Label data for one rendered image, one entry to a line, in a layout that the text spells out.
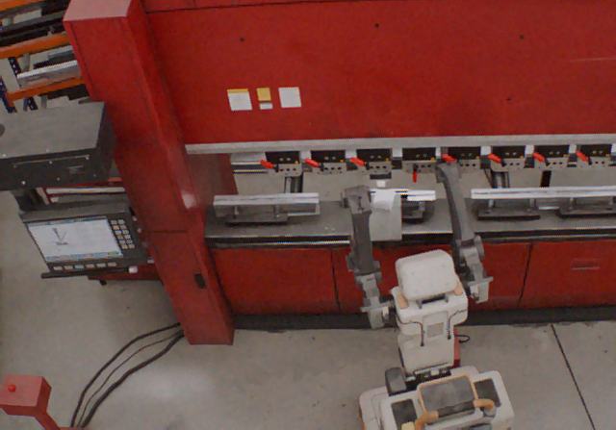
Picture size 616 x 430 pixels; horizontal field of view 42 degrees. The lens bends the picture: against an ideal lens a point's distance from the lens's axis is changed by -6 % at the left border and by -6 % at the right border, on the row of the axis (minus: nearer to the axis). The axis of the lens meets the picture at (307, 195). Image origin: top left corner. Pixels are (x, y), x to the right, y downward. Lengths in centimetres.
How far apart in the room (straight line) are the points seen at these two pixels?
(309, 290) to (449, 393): 120
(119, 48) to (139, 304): 223
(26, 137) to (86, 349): 200
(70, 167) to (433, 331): 155
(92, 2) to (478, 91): 157
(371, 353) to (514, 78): 187
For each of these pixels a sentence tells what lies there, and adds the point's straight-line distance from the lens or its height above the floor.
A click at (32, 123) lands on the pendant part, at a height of 195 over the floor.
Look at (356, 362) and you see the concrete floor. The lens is 457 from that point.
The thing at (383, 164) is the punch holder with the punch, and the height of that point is 124.
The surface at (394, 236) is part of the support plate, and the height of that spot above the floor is 100.
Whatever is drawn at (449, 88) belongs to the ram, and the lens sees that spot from 342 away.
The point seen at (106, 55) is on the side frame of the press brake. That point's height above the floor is 212.
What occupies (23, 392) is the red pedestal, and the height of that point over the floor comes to 80.
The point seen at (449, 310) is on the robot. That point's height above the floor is 121.
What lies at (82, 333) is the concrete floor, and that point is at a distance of 501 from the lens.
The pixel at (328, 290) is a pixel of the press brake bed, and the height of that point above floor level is 41.
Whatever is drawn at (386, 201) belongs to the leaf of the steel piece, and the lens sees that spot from 390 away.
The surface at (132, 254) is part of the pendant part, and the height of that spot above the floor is 132.
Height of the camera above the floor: 400
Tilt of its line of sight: 49 degrees down
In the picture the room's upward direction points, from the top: 9 degrees counter-clockwise
